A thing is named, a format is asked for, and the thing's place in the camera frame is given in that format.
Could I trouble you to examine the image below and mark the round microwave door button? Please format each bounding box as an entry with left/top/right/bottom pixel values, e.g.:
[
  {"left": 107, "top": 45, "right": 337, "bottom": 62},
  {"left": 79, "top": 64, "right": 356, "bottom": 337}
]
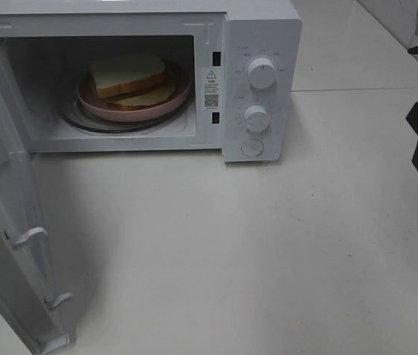
[{"left": 241, "top": 139, "right": 264, "bottom": 158}]

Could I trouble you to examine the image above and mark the sandwich with cheese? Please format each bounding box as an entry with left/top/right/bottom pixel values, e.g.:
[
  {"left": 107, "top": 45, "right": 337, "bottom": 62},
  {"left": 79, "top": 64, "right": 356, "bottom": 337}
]
[{"left": 90, "top": 54, "right": 177, "bottom": 109}]

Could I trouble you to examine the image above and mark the pink plate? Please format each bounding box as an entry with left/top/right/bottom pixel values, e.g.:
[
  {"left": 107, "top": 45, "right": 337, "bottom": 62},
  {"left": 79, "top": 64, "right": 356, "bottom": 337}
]
[{"left": 76, "top": 62, "right": 192, "bottom": 123}]

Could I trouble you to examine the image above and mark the white microwave door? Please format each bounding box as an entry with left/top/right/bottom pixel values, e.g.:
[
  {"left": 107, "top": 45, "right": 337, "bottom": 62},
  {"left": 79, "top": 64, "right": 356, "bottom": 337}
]
[{"left": 0, "top": 16, "right": 80, "bottom": 355}]

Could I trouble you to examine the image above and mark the white microwave oven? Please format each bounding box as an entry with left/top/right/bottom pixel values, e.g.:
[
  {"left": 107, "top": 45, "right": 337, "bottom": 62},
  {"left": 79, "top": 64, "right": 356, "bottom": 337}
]
[{"left": 0, "top": 1, "right": 302, "bottom": 162}]

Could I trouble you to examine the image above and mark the white warning label sticker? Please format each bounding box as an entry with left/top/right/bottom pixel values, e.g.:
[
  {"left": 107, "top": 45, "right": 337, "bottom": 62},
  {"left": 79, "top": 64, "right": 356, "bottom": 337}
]
[{"left": 201, "top": 67, "right": 222, "bottom": 110}]

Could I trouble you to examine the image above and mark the glass microwave turntable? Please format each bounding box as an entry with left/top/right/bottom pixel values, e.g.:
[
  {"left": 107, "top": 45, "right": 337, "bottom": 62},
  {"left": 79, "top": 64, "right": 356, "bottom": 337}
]
[{"left": 56, "top": 98, "right": 192, "bottom": 135}]

